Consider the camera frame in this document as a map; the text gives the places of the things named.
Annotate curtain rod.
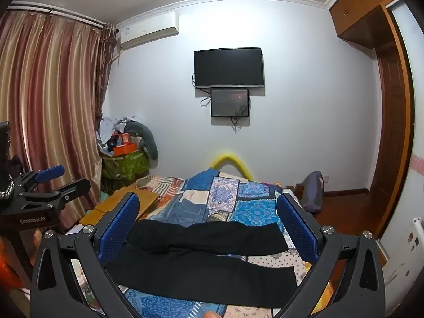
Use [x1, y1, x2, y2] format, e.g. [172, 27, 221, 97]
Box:
[7, 3, 107, 28]

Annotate black cable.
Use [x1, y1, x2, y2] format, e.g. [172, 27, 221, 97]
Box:
[231, 105, 253, 134]
[191, 72, 213, 108]

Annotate wooden door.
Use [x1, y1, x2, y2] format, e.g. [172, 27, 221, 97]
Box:
[368, 3, 416, 239]

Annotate white dotted bedsheet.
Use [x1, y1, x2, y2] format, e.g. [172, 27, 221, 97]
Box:
[228, 235, 335, 318]

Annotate grey purple backpack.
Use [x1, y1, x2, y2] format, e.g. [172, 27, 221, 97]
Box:
[300, 171, 324, 213]

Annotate light blue cloth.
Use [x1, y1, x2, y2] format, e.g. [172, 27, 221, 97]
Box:
[98, 116, 136, 146]

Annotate black pants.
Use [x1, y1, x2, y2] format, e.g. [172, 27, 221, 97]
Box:
[106, 220, 299, 308]

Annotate green patterned bag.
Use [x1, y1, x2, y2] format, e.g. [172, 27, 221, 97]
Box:
[101, 149, 149, 189]

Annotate wooden wall cabinet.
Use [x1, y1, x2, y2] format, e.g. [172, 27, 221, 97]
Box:
[329, 0, 403, 45]

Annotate striped brown curtain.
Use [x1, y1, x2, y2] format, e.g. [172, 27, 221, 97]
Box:
[0, 8, 116, 236]

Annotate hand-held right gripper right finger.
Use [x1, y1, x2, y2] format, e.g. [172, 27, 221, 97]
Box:
[276, 192, 386, 318]

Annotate blue patchwork blanket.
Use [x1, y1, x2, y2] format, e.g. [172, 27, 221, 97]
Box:
[71, 167, 335, 318]

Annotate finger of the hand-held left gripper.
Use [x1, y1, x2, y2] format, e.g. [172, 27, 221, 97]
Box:
[15, 165, 66, 189]
[25, 178, 91, 207]

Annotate black wall television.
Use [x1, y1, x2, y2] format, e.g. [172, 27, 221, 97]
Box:
[194, 47, 266, 90]

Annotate small black wall monitor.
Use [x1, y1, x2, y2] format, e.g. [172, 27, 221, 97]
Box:
[211, 88, 250, 118]

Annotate white air conditioner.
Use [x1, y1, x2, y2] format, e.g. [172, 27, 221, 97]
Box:
[116, 11, 180, 50]

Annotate striped colourful bedsheet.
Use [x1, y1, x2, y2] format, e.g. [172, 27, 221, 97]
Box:
[136, 176, 184, 206]

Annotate wooden board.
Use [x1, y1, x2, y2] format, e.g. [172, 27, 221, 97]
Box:
[79, 185, 159, 229]

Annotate grey plush toy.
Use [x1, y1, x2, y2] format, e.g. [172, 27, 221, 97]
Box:
[124, 121, 159, 161]

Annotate orange box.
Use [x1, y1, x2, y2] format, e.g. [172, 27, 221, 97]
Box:
[113, 143, 136, 156]

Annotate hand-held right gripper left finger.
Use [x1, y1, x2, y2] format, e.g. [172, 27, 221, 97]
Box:
[29, 192, 141, 318]

